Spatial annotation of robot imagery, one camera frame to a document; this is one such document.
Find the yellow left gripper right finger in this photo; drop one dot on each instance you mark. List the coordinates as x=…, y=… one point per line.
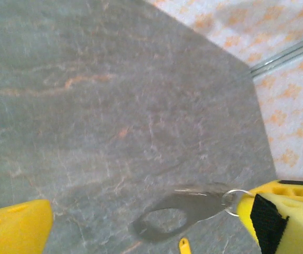
x=299, y=211

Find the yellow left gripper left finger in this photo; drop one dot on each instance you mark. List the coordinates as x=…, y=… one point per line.
x=16, y=227

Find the yellow capped key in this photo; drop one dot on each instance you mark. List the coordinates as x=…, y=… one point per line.
x=184, y=246

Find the aluminium frame post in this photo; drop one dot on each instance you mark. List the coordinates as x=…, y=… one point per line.
x=286, y=53

